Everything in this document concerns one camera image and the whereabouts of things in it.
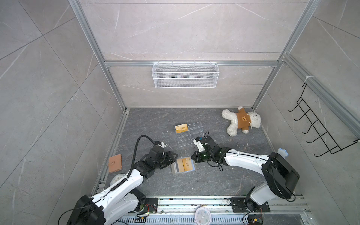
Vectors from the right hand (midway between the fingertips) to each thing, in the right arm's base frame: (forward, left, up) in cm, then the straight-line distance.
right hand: (192, 157), depth 85 cm
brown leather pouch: (-1, +49, -4) cm, 50 cm away
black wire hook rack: (+10, -61, +25) cm, 67 cm away
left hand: (-1, +9, +5) cm, 10 cm away
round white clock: (-30, -4, -4) cm, 30 cm away
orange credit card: (+20, +7, +3) cm, 21 cm away
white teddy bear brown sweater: (+29, -38, +1) cm, 48 cm away
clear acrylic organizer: (+19, +3, -1) cm, 20 cm away
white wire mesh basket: (+53, +3, +24) cm, 58 cm away
